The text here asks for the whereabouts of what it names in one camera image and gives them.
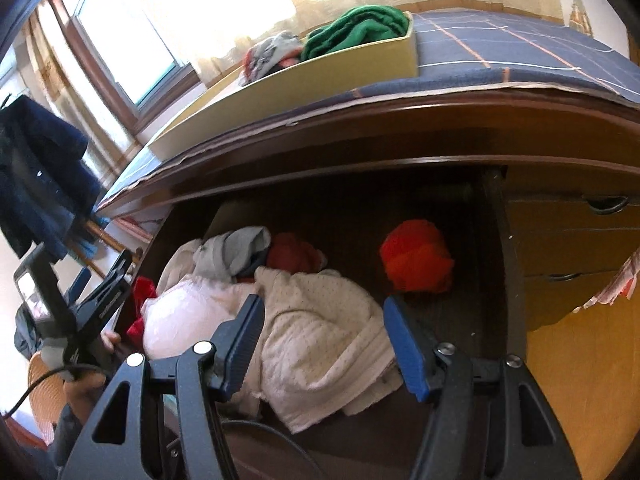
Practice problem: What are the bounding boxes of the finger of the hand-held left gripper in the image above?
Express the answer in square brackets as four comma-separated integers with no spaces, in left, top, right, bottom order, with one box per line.
[74,266,95,302]
[101,249,135,293]

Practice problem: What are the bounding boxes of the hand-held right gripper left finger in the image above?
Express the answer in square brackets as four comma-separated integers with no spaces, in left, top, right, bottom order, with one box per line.
[60,294,266,480]

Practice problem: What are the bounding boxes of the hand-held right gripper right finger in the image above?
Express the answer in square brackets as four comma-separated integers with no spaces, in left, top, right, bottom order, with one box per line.
[383,296,583,480]

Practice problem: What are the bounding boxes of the bright red garment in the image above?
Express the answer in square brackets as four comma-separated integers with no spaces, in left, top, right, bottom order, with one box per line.
[127,276,158,346]

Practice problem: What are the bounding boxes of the beige garment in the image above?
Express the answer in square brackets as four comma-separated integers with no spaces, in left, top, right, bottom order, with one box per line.
[157,239,211,301]

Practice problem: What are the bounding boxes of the white pale pink garment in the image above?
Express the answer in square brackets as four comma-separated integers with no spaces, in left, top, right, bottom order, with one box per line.
[141,277,256,361]

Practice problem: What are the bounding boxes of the cream dotted underwear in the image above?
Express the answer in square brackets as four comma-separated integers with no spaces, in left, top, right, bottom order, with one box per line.
[235,267,403,433]

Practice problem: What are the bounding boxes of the dark red fuzzy garment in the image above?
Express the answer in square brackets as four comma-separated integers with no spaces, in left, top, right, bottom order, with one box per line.
[267,232,328,276]

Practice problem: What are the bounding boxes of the wide desk drawer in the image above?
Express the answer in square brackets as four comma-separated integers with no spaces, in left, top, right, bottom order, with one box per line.
[135,160,531,480]

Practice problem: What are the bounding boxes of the yellow shallow cardboard box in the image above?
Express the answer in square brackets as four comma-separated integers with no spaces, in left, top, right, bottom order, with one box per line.
[147,10,420,161]

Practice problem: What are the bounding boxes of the grey red patterned garment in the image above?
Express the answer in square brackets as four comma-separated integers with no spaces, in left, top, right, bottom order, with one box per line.
[239,34,306,86]

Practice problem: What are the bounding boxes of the green garment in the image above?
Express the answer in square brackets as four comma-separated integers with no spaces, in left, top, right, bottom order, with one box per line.
[300,6,411,61]

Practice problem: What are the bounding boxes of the person's left forearm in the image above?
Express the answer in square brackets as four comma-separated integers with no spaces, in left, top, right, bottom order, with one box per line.
[47,400,101,466]

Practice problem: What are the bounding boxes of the small side drawer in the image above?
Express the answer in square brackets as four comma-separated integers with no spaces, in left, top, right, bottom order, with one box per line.
[505,194,640,263]
[520,259,640,331]

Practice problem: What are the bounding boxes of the person's left hand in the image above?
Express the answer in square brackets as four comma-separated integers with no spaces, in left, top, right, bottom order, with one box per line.
[62,331,122,413]

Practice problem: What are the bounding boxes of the wooden coat rack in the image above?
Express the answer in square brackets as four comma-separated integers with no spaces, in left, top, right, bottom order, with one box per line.
[75,215,136,281]

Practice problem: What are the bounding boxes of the teal garment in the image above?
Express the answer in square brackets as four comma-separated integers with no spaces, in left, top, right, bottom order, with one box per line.
[75,217,110,261]

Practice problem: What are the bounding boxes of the grey blue jacket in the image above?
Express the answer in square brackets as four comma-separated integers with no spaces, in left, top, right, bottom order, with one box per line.
[14,305,47,361]

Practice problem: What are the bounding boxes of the pink patterned cloth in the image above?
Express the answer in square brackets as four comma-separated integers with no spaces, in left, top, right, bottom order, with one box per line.
[582,247,640,313]
[105,215,168,248]

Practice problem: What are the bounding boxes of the wicker basket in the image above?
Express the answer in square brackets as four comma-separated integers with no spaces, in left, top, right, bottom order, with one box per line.
[27,352,68,443]

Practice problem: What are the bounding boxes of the orange red garment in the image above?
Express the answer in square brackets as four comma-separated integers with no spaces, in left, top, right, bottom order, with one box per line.
[379,220,456,295]

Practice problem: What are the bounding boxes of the dark blue coat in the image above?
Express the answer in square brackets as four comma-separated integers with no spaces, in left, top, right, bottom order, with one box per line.
[0,95,103,263]

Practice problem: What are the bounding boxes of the dark wooden desk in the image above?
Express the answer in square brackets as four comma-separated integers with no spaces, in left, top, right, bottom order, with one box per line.
[95,85,640,480]

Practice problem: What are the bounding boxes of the brown framed window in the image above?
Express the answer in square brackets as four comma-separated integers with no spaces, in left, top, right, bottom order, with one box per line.
[47,0,201,136]

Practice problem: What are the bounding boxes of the blue checked tablecloth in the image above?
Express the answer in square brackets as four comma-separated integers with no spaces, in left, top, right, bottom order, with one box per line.
[97,7,640,211]

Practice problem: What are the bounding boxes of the black cable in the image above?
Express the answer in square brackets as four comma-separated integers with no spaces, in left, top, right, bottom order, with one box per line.
[222,419,313,463]
[0,366,106,418]

